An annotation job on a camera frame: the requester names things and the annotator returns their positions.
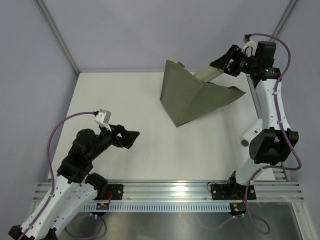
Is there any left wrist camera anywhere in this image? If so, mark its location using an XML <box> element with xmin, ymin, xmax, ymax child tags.
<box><xmin>94</xmin><ymin>109</ymin><xmax>112</xmax><ymax>132</ymax></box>

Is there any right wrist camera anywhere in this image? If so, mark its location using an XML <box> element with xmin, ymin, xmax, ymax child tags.
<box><xmin>241</xmin><ymin>34</ymin><xmax>257</xmax><ymax>57</ymax></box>

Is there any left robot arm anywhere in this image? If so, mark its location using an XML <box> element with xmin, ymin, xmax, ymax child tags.
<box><xmin>8</xmin><ymin>125</ymin><xmax>140</xmax><ymax>240</ymax></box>

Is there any aluminium mounting rail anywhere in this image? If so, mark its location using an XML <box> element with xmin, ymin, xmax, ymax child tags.
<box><xmin>31</xmin><ymin>164</ymin><xmax>305</xmax><ymax>202</ymax></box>

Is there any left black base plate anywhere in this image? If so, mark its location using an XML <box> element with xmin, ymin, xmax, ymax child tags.
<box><xmin>95</xmin><ymin>183</ymin><xmax>124</xmax><ymax>201</ymax></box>

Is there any green canvas bag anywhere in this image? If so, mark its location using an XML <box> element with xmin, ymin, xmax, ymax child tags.
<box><xmin>160</xmin><ymin>60</ymin><xmax>245</xmax><ymax>128</ymax></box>

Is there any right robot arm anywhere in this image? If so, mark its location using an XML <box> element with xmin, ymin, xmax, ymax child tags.
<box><xmin>210</xmin><ymin>40</ymin><xmax>299</xmax><ymax>201</ymax></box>

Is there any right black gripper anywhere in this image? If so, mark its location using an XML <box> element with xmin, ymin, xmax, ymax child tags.
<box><xmin>210</xmin><ymin>44</ymin><xmax>258</xmax><ymax>78</ymax></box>

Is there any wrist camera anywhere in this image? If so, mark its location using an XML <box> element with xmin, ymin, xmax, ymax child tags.
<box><xmin>94</xmin><ymin>109</ymin><xmax>112</xmax><ymax>132</ymax></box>
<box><xmin>241</xmin><ymin>34</ymin><xmax>257</xmax><ymax>57</ymax></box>

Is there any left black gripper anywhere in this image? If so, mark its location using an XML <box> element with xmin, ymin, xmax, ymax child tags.
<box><xmin>87</xmin><ymin>122</ymin><xmax>139</xmax><ymax>162</ymax></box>

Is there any white slotted cable duct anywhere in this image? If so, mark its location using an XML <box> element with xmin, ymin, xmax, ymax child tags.
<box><xmin>80</xmin><ymin>202</ymin><xmax>231</xmax><ymax>213</ymax></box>

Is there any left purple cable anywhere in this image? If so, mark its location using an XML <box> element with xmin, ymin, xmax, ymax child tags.
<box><xmin>17</xmin><ymin>111</ymin><xmax>107</xmax><ymax>240</ymax></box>

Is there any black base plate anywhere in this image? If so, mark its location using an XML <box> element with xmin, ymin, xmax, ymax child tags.
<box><xmin>210</xmin><ymin>183</ymin><xmax>246</xmax><ymax>201</ymax></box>
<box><xmin>95</xmin><ymin>183</ymin><xmax>124</xmax><ymax>201</ymax></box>

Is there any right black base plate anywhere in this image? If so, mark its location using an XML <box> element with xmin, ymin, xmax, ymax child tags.
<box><xmin>210</xmin><ymin>183</ymin><xmax>246</xmax><ymax>201</ymax></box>

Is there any purple cable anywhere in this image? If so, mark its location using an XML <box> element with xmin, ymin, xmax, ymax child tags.
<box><xmin>202</xmin><ymin>32</ymin><xmax>302</xmax><ymax>236</ymax></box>
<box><xmin>17</xmin><ymin>111</ymin><xmax>107</xmax><ymax>240</ymax></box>

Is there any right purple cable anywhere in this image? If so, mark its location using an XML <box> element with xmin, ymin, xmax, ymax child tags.
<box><xmin>202</xmin><ymin>32</ymin><xmax>302</xmax><ymax>236</ymax></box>

